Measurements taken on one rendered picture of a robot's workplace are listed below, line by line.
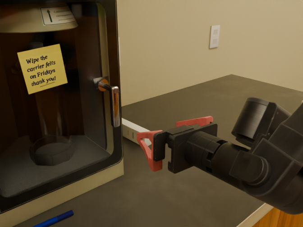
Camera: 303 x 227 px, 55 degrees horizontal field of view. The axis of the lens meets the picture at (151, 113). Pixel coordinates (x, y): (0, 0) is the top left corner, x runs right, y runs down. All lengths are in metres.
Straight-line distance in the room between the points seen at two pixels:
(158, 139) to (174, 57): 0.97
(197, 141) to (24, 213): 0.40
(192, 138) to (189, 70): 1.04
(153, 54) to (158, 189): 0.72
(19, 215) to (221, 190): 0.45
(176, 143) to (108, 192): 0.32
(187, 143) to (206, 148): 0.04
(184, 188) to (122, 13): 0.72
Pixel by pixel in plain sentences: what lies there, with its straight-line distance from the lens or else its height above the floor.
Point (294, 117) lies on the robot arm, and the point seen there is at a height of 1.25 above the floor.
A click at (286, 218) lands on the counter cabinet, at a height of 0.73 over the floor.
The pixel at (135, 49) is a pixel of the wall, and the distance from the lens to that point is 1.23.
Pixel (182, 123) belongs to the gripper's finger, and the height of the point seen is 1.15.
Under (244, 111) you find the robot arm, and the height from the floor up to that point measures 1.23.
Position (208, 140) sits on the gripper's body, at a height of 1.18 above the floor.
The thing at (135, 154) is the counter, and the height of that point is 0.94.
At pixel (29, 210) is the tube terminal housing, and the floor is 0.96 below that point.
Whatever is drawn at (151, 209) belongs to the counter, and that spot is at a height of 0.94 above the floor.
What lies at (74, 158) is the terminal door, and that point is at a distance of 0.66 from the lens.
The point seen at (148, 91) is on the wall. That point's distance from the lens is 1.32.
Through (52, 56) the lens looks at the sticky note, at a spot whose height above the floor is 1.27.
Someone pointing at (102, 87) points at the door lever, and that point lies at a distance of 0.62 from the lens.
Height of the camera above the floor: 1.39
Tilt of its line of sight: 23 degrees down
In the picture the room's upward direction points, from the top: straight up
